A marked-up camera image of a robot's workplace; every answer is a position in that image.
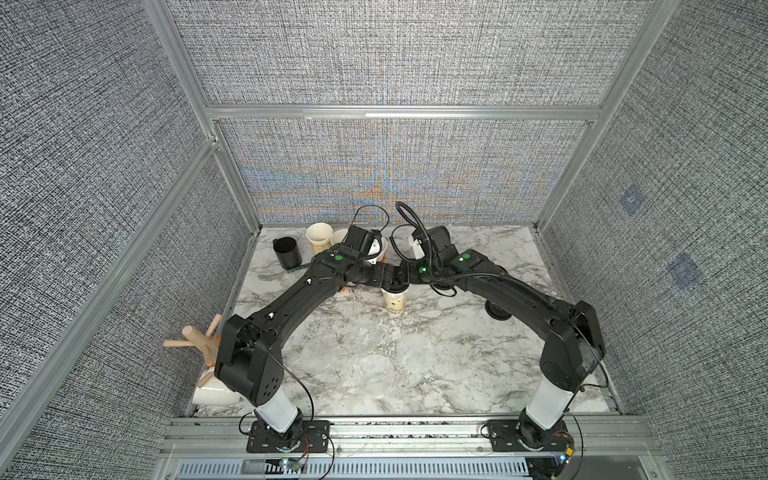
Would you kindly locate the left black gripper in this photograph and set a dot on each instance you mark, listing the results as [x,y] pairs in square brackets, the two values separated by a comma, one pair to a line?
[385,278]

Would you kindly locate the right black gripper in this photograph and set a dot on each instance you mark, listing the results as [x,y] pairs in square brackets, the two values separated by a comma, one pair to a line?
[414,274]

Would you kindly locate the paper cup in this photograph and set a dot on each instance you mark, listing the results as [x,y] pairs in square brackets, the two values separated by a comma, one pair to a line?
[338,236]
[320,236]
[395,302]

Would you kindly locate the black lid front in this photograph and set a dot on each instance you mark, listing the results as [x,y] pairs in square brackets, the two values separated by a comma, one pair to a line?
[495,312]

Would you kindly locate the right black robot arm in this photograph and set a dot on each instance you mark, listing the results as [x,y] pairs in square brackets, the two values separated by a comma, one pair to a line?
[573,342]

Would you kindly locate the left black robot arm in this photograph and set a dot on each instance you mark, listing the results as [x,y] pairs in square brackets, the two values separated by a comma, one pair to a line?
[249,360]

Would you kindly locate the black cylindrical cup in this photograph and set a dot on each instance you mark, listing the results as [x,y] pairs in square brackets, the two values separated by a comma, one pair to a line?
[287,252]

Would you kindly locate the wooden peg rack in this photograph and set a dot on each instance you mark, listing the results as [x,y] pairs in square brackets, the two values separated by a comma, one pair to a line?
[206,343]

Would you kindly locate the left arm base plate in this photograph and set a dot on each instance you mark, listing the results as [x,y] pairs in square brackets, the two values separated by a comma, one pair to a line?
[311,436]

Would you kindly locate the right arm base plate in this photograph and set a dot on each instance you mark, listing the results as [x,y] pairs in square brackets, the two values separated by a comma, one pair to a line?
[513,436]

